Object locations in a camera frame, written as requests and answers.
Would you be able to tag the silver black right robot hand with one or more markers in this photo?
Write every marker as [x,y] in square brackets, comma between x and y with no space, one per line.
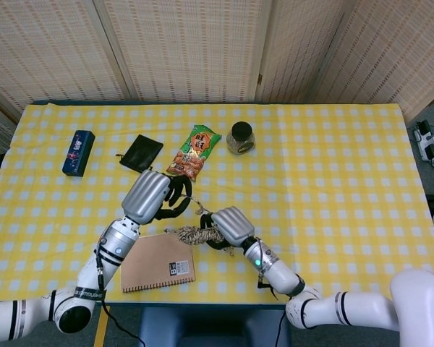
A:
[233,226]

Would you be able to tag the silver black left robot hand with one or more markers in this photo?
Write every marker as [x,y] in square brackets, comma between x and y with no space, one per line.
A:
[146,195]

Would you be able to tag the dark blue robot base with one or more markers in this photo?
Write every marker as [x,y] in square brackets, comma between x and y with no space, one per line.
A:
[217,327]

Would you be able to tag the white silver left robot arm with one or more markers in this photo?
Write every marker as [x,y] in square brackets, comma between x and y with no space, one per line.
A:
[90,282]

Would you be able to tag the green orange snack bag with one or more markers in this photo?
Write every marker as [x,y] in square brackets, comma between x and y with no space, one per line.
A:
[197,148]

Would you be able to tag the kraft cover spiral notebook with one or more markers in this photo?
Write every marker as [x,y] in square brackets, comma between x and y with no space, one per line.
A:
[155,264]

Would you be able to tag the dark blue rectangular box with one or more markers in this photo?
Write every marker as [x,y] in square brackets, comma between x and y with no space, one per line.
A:
[79,153]

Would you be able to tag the clear jar with black lid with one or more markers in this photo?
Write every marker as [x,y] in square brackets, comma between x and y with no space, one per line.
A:
[241,139]

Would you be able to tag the yellow white checked tablecloth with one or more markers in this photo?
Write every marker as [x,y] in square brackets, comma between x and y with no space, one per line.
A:
[329,199]

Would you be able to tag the woven folding screen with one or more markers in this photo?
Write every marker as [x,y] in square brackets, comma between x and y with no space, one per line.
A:
[202,47]

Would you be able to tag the white power strip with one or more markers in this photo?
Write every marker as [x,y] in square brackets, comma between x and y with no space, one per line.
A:
[427,141]

